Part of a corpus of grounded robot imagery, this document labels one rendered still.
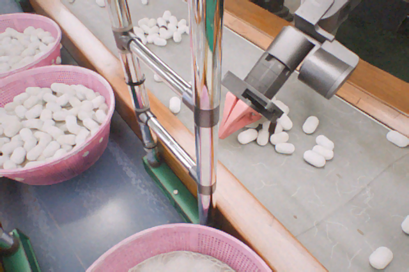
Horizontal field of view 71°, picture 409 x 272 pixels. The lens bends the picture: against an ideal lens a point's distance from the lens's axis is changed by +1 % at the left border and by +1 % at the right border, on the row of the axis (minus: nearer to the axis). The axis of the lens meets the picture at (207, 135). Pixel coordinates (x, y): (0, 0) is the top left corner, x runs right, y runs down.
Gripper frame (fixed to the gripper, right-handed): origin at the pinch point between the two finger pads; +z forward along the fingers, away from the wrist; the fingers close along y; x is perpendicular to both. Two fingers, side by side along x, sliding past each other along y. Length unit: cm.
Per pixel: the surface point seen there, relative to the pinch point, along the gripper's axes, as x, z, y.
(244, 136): 2.0, -1.8, 2.6
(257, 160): 3.1, -0.2, 6.7
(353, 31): 180, -92, -65
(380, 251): 2.6, -2.2, 27.2
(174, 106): -1.4, 2.1, -11.2
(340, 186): 7.4, -5.2, 18.1
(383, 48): 178, -89, -38
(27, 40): -9, 14, -56
